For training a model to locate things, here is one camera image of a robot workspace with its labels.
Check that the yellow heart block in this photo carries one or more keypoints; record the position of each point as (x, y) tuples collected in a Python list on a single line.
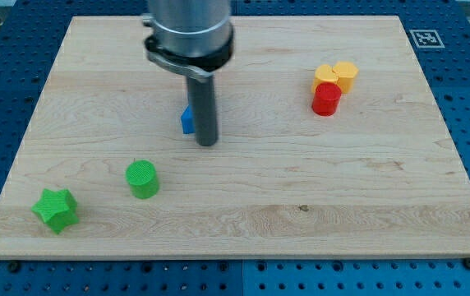
[(324, 73)]

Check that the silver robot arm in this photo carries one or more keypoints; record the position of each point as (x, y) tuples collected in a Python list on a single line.
[(192, 38)]

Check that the yellow hexagon block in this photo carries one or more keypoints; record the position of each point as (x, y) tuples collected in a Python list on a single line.
[(346, 73)]

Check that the wooden board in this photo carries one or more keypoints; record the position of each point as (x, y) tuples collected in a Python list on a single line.
[(378, 179)]

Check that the white fiducial marker tag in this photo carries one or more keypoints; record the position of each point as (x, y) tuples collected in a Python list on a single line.
[(426, 39)]

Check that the blue cube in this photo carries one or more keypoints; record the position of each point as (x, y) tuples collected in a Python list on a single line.
[(187, 121)]

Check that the green star block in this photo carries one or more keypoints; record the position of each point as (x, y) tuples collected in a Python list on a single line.
[(56, 209)]

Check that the green cylinder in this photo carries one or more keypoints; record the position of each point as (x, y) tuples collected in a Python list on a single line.
[(142, 179)]

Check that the red cylinder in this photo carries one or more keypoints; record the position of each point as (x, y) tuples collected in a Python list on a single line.
[(326, 99)]

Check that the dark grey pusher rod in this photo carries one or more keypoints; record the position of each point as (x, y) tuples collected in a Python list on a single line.
[(201, 99)]

